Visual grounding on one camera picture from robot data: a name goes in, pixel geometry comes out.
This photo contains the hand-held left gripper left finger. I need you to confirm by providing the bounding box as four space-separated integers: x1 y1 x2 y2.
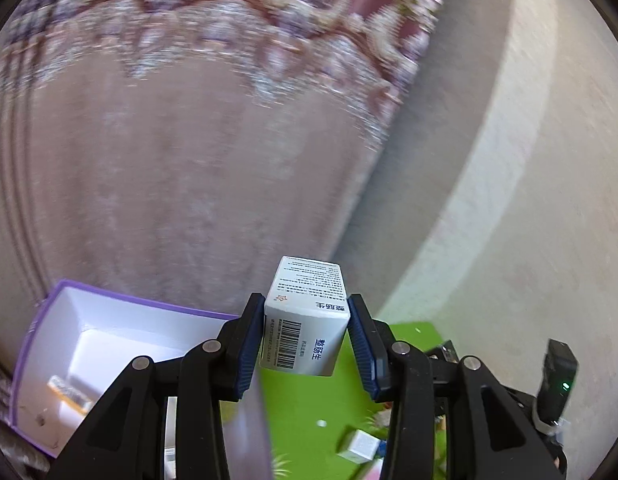
49 293 268 480

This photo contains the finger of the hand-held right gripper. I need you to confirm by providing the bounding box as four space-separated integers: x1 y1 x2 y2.
428 339 462 363

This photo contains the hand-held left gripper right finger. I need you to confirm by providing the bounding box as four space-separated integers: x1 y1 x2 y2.
347 293 570 480

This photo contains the white box blue print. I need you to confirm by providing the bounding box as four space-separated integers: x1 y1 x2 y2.
259 255 352 378

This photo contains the patterned mauve curtain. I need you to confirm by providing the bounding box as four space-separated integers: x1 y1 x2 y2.
0 0 457 361

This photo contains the green printed desktop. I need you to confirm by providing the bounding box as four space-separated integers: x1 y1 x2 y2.
259 322 448 480

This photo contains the purple cardboard box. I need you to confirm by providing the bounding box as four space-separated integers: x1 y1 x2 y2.
11 280 270 480

